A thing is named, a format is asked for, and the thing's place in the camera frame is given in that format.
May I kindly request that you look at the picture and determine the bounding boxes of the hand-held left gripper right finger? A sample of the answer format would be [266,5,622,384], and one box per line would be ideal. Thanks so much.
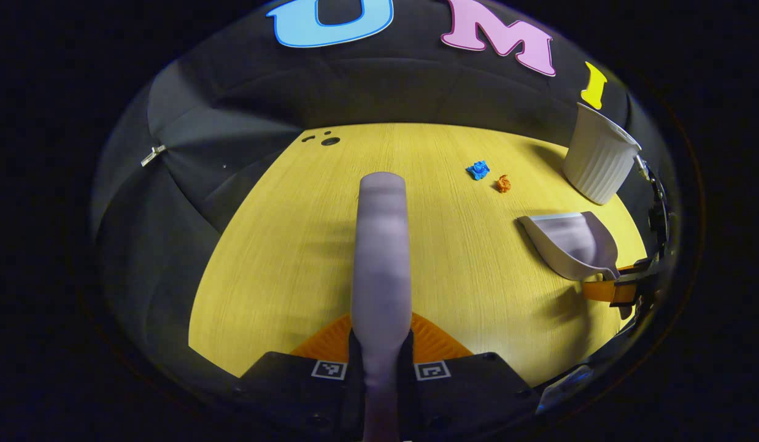
[398,312,539,442]

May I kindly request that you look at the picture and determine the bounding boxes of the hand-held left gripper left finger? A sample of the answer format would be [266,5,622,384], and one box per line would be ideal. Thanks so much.
[232,313,364,442]

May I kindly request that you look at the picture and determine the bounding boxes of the lilac dustpan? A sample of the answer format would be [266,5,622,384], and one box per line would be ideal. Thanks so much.
[517,211,620,282]

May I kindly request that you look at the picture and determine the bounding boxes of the white ribbed garbage bin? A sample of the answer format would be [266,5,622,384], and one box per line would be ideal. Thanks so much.
[562,102,642,206]

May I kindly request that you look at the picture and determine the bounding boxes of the small lilac broom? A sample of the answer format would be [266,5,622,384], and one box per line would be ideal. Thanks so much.
[350,172,414,442]

